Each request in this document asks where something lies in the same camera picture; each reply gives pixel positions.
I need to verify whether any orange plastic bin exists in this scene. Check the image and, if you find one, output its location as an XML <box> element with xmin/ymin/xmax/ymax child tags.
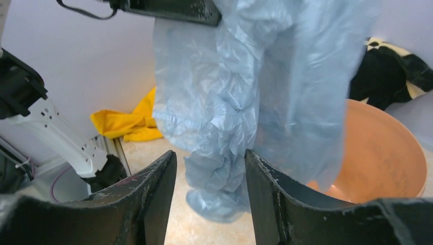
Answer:
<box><xmin>324</xmin><ymin>100</ymin><xmax>428</xmax><ymax>203</ymax></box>

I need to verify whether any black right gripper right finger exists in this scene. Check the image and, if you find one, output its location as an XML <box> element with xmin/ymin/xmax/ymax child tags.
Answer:
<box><xmin>245</xmin><ymin>150</ymin><xmax>432</xmax><ymax>244</ymax></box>

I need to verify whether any black floral pillow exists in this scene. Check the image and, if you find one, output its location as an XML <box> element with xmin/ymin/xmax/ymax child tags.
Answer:
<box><xmin>349</xmin><ymin>37</ymin><xmax>432</xmax><ymax>110</ymax></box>

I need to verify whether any yellow cloth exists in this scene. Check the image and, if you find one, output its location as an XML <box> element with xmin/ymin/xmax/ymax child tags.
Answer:
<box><xmin>90</xmin><ymin>88</ymin><xmax>163</xmax><ymax>142</ymax></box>

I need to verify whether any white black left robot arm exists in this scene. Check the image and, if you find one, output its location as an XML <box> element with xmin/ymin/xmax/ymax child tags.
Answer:
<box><xmin>1</xmin><ymin>1</ymin><xmax>221</xmax><ymax>192</ymax></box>

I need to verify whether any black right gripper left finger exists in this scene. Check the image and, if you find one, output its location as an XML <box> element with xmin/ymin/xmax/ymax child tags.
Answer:
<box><xmin>1</xmin><ymin>151</ymin><xmax>177</xmax><ymax>244</ymax></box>

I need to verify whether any light blue trash bag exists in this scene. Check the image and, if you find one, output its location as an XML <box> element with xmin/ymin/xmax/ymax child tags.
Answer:
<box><xmin>153</xmin><ymin>1</ymin><xmax>380</xmax><ymax>223</ymax></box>

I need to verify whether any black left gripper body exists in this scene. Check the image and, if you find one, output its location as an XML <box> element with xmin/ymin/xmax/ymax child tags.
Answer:
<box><xmin>109</xmin><ymin>0</ymin><xmax>222</xmax><ymax>27</ymax></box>

